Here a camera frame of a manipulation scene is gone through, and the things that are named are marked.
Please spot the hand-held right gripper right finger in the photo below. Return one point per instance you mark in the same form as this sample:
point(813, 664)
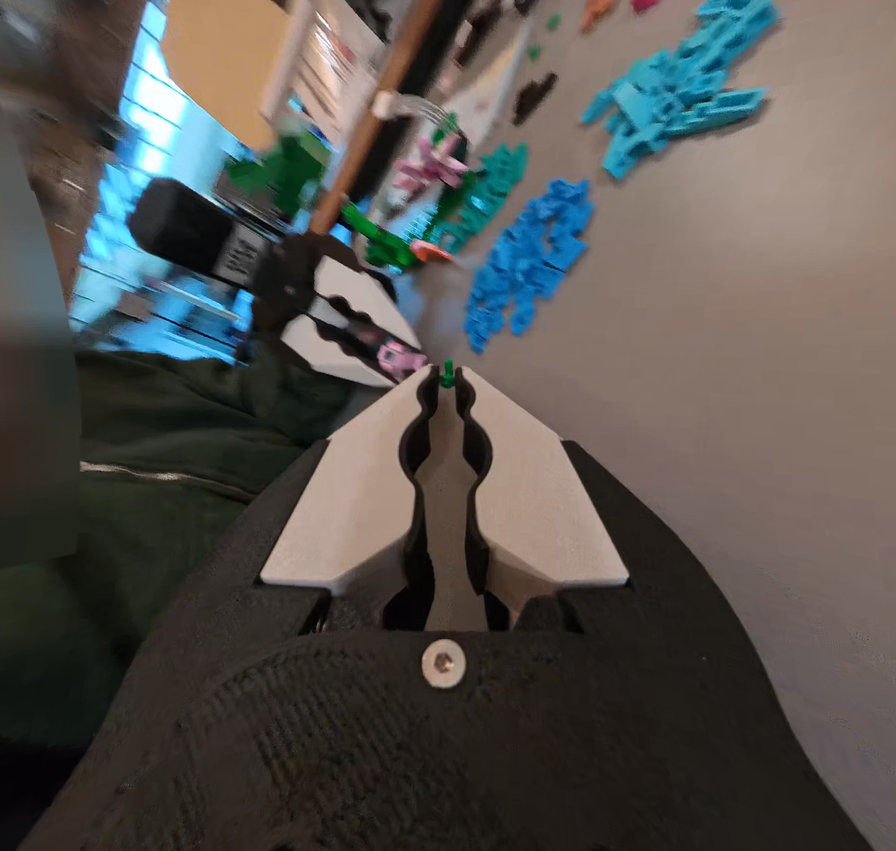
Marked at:
point(553, 515)

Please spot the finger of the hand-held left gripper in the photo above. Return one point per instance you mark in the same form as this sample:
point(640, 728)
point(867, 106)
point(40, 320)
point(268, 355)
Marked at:
point(325, 350)
point(360, 291)

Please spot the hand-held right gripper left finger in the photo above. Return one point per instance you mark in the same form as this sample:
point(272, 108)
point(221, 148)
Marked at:
point(336, 515)

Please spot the pink lego flower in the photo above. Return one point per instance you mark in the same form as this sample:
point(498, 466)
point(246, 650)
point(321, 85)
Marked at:
point(393, 359)

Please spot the green lego stem piece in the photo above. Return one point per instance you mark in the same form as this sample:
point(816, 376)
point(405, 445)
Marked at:
point(447, 375)

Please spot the green lego stem build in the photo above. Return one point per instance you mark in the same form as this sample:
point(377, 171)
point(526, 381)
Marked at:
point(381, 245)

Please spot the coral lego piece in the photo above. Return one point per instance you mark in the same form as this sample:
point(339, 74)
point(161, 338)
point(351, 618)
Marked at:
point(432, 252)

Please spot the green lego plant build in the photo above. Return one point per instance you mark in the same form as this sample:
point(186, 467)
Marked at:
point(280, 168)

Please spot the pink lego flower build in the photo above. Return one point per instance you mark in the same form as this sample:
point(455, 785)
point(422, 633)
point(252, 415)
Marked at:
point(430, 168)

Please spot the pile of teal lego pieces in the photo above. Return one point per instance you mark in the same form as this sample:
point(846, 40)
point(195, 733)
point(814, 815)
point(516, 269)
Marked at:
point(490, 193)

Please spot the pile of blue lego pieces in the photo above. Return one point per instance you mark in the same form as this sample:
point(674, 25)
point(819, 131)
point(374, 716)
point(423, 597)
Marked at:
point(532, 263)

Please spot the pile of cyan lego pieces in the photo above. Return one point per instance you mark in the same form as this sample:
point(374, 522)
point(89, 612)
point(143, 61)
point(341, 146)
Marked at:
point(665, 95)

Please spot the large glass windows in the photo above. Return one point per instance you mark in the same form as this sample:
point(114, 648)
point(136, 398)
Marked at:
point(161, 109)

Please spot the black piece on table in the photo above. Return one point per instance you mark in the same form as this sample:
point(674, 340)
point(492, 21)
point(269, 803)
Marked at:
point(535, 98)

